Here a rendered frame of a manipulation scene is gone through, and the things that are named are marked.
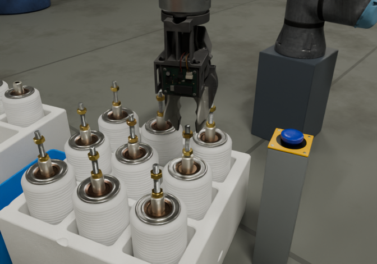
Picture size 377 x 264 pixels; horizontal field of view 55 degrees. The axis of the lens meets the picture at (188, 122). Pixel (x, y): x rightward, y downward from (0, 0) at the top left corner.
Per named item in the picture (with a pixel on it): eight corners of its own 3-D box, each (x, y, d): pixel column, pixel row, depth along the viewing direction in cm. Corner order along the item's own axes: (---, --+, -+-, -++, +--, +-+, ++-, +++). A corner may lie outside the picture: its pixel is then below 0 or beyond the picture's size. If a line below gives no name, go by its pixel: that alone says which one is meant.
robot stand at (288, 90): (275, 114, 138) (286, 37, 123) (321, 131, 128) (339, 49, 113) (250, 133, 126) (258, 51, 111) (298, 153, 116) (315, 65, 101)
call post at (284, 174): (260, 241, 85) (275, 128, 70) (289, 251, 83) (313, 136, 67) (251, 264, 80) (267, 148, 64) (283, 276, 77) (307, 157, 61)
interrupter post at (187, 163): (184, 174, 67) (184, 160, 66) (179, 167, 69) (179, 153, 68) (196, 171, 68) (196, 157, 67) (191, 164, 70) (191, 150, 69)
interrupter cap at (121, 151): (110, 150, 74) (110, 148, 74) (144, 140, 77) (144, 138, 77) (123, 170, 69) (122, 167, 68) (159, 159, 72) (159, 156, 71)
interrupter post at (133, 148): (126, 153, 73) (125, 140, 72) (137, 150, 74) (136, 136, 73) (130, 159, 72) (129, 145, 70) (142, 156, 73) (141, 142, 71)
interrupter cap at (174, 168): (176, 186, 65) (176, 183, 64) (162, 163, 70) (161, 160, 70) (214, 176, 67) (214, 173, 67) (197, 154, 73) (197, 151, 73)
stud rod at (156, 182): (153, 203, 58) (151, 165, 55) (156, 199, 59) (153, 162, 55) (159, 205, 58) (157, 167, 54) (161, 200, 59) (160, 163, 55)
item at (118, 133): (99, 173, 96) (90, 114, 87) (130, 160, 101) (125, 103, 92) (117, 192, 90) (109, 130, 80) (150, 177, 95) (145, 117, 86)
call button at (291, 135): (281, 135, 68) (283, 126, 67) (303, 140, 66) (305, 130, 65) (277, 146, 65) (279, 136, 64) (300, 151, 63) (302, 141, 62)
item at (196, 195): (175, 259, 72) (173, 190, 63) (159, 226, 80) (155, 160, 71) (217, 244, 76) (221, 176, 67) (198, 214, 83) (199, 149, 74)
